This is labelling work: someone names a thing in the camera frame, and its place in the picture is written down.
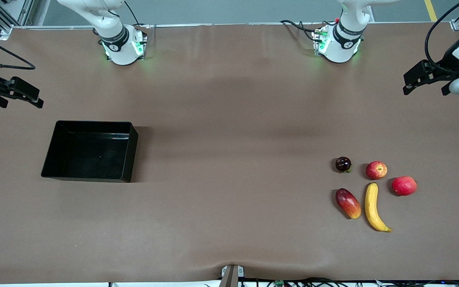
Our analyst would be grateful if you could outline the brown table cover sheet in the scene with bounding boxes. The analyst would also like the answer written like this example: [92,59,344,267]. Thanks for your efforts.
[0,22,459,284]

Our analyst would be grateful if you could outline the black arm base cable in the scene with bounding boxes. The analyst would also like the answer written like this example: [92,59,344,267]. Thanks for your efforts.
[280,19,318,41]
[124,0,150,28]

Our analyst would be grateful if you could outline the black plastic box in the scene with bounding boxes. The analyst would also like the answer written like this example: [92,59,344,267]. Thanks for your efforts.
[41,120,139,183]

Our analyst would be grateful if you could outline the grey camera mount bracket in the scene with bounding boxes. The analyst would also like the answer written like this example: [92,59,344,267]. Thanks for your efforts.
[220,264,245,287]

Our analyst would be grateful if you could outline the aluminium table edge rail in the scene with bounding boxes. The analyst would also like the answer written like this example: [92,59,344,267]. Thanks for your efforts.
[0,22,459,30]

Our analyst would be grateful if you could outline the solid red round fruit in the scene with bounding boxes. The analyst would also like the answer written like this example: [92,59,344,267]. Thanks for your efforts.
[392,176,418,197]

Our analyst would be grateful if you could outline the red yellow apple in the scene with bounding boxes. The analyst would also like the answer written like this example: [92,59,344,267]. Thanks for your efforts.
[365,161,388,181]

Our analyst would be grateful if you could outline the dark purple mangosteen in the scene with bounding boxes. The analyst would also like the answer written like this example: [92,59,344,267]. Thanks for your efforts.
[335,156,352,173]

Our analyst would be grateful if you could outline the yellow banana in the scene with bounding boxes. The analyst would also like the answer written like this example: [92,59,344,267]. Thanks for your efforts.
[365,182,393,233]

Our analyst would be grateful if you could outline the red yellow mango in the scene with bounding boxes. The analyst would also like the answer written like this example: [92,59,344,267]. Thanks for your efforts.
[335,188,362,220]

